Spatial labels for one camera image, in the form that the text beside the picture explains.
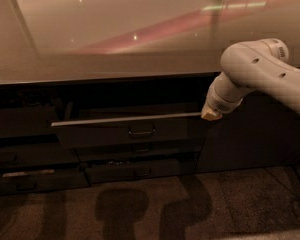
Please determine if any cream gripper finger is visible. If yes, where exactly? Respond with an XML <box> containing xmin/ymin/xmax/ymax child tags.
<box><xmin>201</xmin><ymin>104</ymin><xmax>222</xmax><ymax>121</ymax></box>

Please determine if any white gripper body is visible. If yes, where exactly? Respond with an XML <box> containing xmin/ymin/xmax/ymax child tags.
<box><xmin>204</xmin><ymin>84</ymin><xmax>242</xmax><ymax>115</ymax></box>

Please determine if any dark drawer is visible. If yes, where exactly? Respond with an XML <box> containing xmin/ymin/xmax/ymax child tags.
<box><xmin>0</xmin><ymin>106</ymin><xmax>59</xmax><ymax>138</ymax></box>
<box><xmin>75</xmin><ymin>139</ymin><xmax>203</xmax><ymax>162</ymax></box>
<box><xmin>0</xmin><ymin>169</ymin><xmax>88</xmax><ymax>195</ymax></box>
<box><xmin>0</xmin><ymin>143</ymin><xmax>78</xmax><ymax>169</ymax></box>
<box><xmin>85</xmin><ymin>158</ymin><xmax>196</xmax><ymax>184</ymax></box>
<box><xmin>51</xmin><ymin>102</ymin><xmax>209</xmax><ymax>148</ymax></box>

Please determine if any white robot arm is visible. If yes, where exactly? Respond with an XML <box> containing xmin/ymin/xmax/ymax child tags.
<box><xmin>201</xmin><ymin>39</ymin><xmax>300</xmax><ymax>121</ymax></box>

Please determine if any dark cabinet frame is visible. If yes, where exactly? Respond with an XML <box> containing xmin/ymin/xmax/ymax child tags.
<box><xmin>0</xmin><ymin>75</ymin><xmax>300</xmax><ymax>186</ymax></box>

